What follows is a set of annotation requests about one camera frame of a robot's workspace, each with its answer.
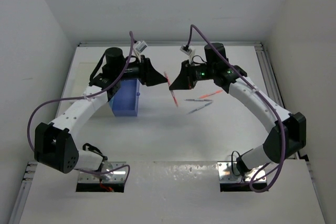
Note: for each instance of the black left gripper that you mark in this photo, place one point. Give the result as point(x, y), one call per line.
point(147, 75)

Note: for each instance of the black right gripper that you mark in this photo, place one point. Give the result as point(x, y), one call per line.
point(185, 80)

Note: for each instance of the dark blue gel pen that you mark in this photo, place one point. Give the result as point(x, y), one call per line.
point(198, 100)

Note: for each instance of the orange gel pen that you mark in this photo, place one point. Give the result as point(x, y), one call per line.
point(210, 94)

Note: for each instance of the blue transparent drawer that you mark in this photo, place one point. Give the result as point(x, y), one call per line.
point(126, 101)

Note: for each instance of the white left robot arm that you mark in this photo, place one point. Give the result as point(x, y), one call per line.
point(55, 142)

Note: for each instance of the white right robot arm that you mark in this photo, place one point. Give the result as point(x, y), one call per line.
point(286, 131)

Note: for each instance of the white drawer cabinet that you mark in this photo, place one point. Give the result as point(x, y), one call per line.
point(81, 81)

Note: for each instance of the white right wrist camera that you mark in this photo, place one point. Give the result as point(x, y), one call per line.
point(189, 51)

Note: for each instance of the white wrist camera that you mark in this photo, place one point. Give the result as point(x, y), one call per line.
point(139, 47)
point(189, 51)

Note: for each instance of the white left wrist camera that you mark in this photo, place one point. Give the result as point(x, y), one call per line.
point(139, 47)

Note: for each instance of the aluminium frame rail back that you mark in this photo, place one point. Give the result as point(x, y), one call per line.
point(163, 43)

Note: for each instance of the aluminium frame rail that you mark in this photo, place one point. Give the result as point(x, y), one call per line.
point(268, 74)
point(163, 43)
point(21, 199)

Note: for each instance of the aluminium frame rail right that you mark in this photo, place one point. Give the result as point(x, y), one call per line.
point(268, 74)

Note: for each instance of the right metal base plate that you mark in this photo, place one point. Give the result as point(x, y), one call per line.
point(229, 174)

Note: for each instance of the metal base plate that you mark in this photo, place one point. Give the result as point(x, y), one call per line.
point(229, 174)
point(115, 174)

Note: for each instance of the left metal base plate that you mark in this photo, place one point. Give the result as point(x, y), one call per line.
point(115, 174)

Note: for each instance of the aluminium frame rail left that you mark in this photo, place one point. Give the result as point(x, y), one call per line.
point(21, 199)

